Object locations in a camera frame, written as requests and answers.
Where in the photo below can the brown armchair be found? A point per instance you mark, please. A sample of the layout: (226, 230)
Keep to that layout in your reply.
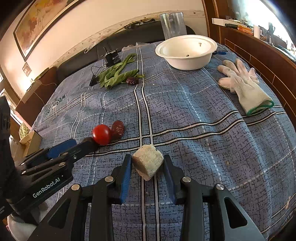
(37, 96)

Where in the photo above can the dark red date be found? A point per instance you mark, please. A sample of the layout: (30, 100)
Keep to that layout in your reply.
(118, 129)

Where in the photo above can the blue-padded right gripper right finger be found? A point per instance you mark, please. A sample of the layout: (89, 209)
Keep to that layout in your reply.
(227, 219)

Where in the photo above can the cardboard tray box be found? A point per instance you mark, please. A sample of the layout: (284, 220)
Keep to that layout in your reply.
(28, 145)

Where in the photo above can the white work glove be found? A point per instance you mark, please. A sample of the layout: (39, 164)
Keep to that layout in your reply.
(245, 85)

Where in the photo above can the wooden side cabinet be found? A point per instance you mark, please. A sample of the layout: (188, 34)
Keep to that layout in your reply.
(274, 67)

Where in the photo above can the white cake piece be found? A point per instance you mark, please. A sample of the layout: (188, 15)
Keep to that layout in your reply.
(147, 160)

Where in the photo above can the white round bowl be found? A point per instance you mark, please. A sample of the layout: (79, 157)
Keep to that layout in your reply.
(187, 52)

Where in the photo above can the small black device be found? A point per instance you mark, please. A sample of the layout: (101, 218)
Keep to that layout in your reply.
(111, 57)

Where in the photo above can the green leafy vegetable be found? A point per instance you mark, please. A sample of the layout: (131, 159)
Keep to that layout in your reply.
(114, 75)

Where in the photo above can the black leather sofa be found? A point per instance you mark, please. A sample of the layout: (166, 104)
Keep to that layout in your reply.
(148, 32)

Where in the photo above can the dried date near vegetable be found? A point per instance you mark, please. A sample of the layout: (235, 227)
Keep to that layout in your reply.
(132, 81)

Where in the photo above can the red cherry tomato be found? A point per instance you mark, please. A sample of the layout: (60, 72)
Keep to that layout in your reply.
(102, 135)

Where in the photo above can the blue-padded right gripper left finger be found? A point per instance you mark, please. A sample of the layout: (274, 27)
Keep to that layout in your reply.
(67, 218)

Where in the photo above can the blue plaid tablecloth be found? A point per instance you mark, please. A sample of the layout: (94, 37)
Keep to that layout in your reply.
(186, 115)

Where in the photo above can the framed horse painting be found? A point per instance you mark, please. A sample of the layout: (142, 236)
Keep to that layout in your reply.
(39, 17)

